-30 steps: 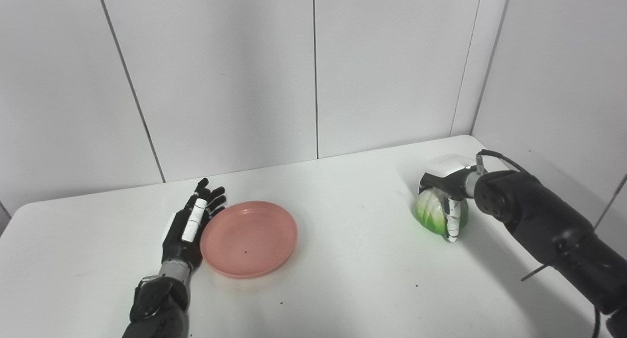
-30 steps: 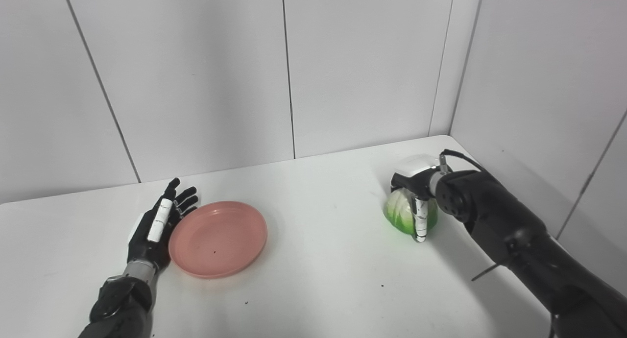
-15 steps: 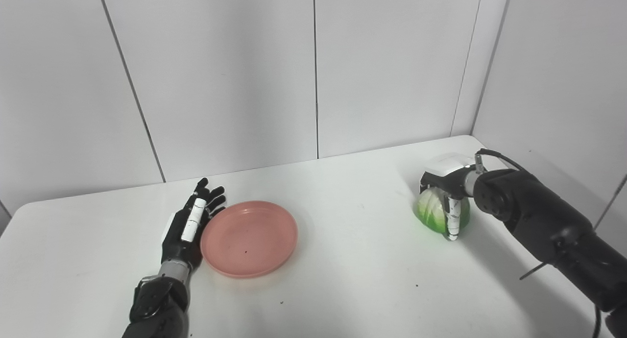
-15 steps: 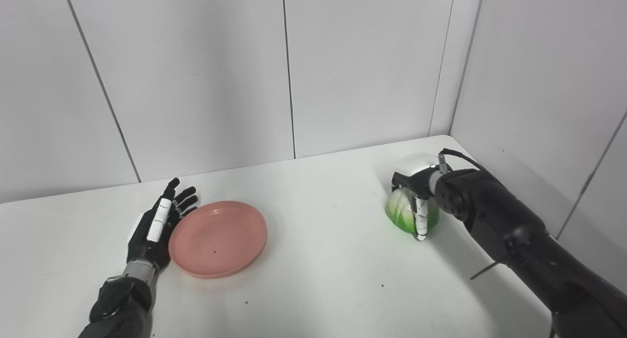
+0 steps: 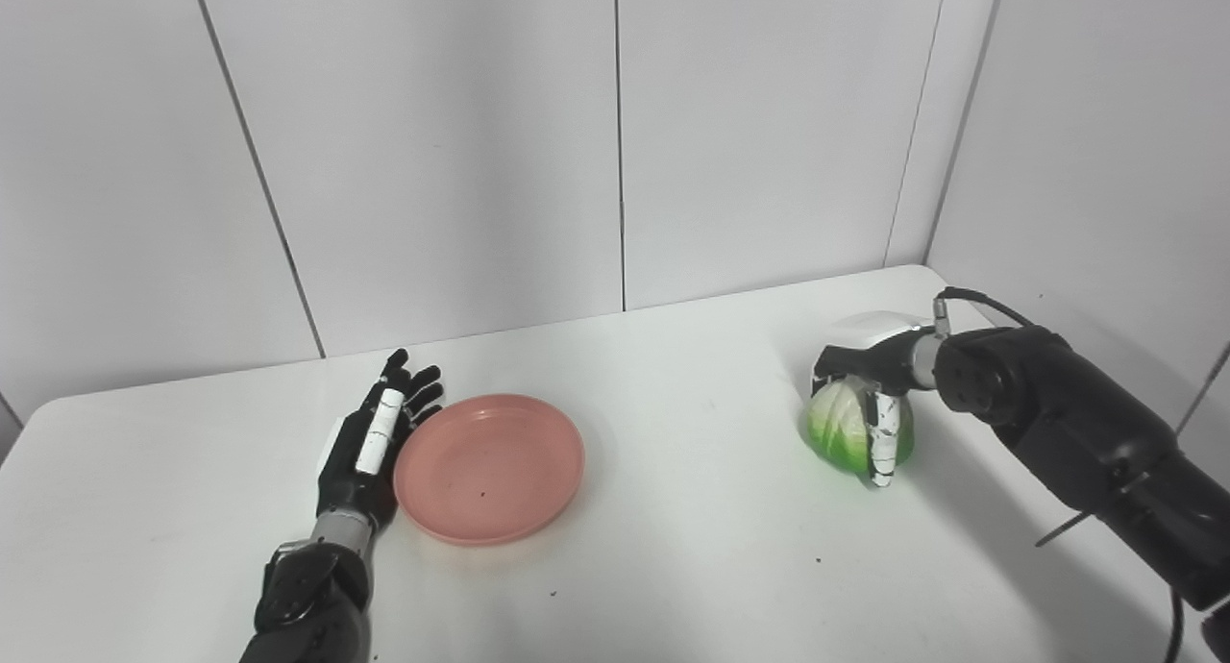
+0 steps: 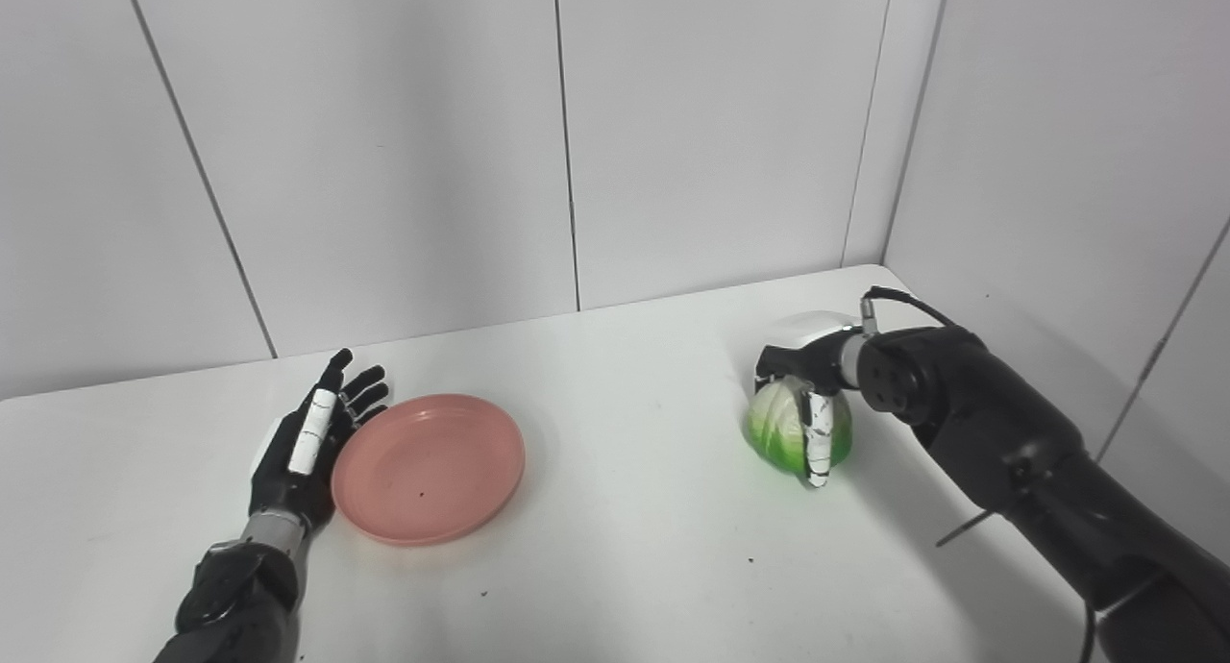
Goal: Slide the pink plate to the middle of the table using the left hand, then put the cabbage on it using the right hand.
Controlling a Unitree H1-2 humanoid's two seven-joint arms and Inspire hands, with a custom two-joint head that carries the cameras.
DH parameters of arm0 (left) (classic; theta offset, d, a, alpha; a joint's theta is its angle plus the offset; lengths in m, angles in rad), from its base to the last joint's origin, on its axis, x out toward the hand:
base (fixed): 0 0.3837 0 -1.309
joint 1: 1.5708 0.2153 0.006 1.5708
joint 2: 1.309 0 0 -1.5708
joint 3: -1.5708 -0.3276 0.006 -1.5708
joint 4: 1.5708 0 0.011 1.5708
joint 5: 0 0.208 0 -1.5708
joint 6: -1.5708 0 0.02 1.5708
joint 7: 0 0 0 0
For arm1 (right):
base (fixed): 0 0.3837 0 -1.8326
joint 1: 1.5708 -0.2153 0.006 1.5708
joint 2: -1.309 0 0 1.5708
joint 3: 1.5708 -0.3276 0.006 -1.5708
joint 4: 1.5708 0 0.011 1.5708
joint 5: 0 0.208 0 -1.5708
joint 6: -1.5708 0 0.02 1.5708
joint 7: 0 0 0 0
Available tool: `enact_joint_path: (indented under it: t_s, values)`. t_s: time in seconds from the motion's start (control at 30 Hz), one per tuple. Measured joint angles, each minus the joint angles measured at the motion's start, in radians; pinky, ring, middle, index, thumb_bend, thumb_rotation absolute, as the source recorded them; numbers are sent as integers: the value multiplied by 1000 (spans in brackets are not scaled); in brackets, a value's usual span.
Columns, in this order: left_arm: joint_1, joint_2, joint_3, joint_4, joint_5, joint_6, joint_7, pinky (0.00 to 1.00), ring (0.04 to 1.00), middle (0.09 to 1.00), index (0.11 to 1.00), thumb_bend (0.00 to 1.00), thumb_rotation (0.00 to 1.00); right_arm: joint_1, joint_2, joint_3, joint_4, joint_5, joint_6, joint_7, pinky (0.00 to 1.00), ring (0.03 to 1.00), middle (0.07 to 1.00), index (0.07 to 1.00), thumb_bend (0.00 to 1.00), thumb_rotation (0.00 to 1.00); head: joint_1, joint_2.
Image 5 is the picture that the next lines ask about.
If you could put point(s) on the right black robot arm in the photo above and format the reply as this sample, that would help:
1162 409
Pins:
1067 413

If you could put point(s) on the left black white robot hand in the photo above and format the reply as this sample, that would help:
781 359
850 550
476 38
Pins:
346 471

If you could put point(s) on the pink round plate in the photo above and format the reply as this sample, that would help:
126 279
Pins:
490 466

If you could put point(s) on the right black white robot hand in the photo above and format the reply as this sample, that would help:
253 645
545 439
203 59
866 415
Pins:
879 360

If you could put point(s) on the green white toy cabbage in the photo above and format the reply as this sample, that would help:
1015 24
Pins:
838 428

